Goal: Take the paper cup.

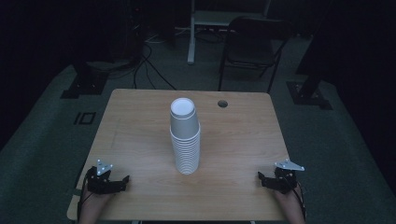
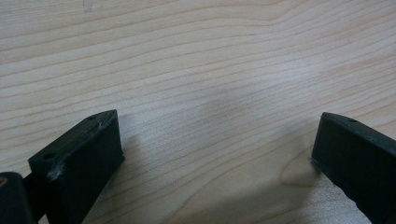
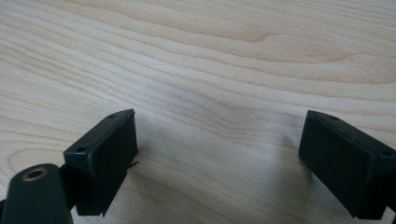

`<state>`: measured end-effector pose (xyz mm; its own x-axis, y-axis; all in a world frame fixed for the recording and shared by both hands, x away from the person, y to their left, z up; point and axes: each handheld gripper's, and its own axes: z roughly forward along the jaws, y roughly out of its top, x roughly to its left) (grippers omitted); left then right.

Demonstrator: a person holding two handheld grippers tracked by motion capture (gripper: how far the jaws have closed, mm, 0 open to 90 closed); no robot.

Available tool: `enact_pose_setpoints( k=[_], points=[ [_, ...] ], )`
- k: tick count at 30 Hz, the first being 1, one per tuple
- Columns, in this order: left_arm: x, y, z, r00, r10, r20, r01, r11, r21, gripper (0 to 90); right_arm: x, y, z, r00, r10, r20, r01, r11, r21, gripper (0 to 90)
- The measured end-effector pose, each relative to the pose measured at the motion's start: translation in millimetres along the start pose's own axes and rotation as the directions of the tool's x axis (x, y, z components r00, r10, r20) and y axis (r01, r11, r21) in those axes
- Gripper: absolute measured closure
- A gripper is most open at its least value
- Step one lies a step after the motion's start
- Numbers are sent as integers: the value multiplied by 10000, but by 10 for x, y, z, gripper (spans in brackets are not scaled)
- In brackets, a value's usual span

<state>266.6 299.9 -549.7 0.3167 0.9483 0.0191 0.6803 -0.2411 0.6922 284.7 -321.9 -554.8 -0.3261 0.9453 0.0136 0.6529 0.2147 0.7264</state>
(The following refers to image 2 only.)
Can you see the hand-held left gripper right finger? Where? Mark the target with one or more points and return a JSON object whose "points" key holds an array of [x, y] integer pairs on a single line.
{"points": [[358, 161]]}

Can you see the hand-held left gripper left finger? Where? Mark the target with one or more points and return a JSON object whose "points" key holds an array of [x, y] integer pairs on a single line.
{"points": [[84, 168]]}

